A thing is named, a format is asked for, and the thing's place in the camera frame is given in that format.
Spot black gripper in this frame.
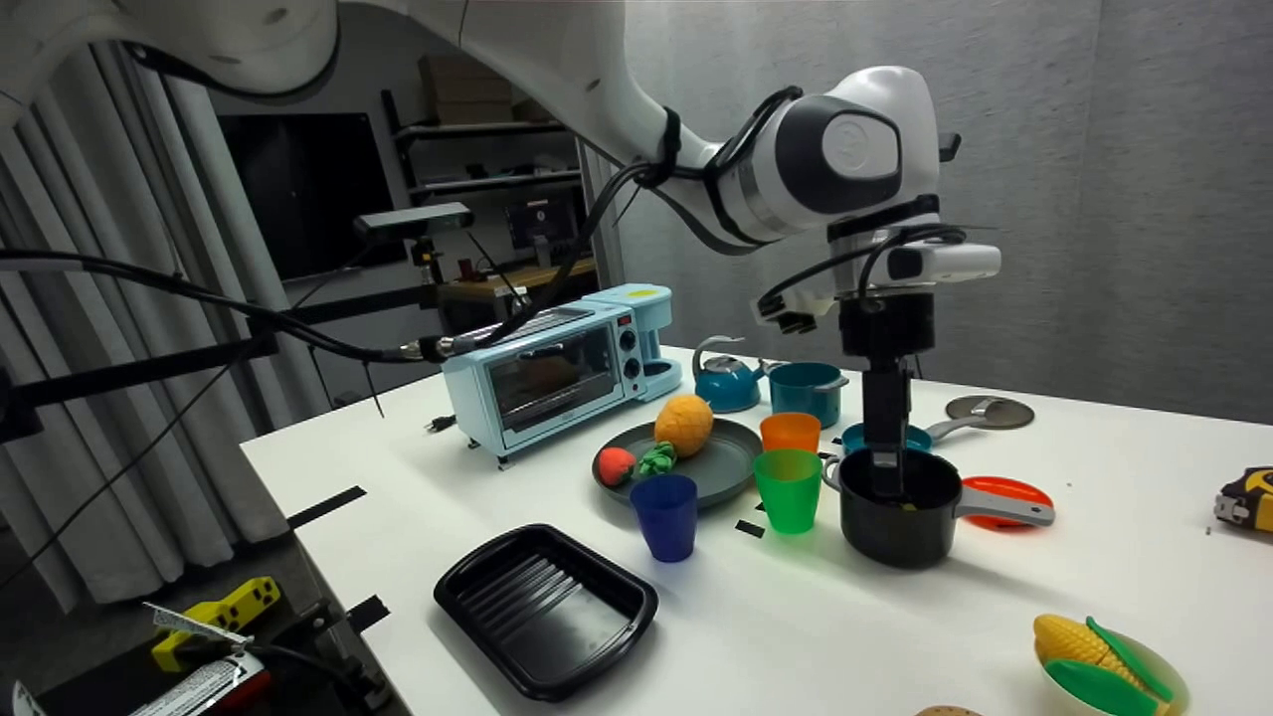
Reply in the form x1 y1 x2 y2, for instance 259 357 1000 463
841 292 939 500

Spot black toy pot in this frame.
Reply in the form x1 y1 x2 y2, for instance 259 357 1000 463
819 445 1059 574

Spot teal toy pot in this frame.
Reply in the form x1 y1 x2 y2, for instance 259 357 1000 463
764 363 857 428

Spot grey pot lid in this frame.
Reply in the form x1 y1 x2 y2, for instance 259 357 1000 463
943 395 1040 432

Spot orange plastic cup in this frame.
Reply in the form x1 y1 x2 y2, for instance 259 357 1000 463
756 408 829 459

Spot green plastic cup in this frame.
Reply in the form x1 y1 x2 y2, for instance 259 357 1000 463
750 451 829 541

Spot orange red toy plate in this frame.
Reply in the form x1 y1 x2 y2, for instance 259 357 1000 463
958 473 1064 536

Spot teal toy kettle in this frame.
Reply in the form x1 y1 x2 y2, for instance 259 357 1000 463
690 335 768 416

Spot dark grey round plate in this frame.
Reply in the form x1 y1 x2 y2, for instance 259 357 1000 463
589 416 768 518

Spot orange toy pineapple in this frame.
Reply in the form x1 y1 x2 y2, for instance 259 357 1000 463
652 395 722 465

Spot green toy leaves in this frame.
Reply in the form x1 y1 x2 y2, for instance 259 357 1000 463
633 441 680 484

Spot blue plastic cup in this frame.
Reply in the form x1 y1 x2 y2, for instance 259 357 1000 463
630 473 703 567

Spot red toy fruit piece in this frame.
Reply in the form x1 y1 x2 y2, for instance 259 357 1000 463
592 445 640 492

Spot toy corn with green husk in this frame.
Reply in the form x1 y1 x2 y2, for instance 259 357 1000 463
1032 611 1179 716

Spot grey backdrop curtain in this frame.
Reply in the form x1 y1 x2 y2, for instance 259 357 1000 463
584 0 1273 428

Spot light blue toy toaster oven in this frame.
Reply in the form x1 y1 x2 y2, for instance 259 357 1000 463
438 277 684 465

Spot small pale bowl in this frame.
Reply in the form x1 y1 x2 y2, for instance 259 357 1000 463
1020 619 1193 716

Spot black ridged plastic tray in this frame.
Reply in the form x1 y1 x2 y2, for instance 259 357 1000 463
429 521 665 703

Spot cardboard box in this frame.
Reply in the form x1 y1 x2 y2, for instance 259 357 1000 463
417 52 520 131

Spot black tape strip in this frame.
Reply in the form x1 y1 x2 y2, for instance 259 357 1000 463
344 593 393 635
287 483 372 533

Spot black monitor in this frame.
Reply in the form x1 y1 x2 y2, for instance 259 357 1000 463
215 107 412 284

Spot yellow black hand tool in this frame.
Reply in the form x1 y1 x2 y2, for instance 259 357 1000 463
144 574 287 676

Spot light grey pleated curtain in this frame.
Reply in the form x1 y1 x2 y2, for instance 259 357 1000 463
0 36 339 630

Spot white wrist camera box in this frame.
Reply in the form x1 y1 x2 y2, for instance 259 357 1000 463
752 240 1007 339

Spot black stereo camera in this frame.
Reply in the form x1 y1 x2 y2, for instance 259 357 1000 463
351 199 478 244

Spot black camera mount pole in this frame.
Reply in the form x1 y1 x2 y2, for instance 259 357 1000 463
0 277 450 445

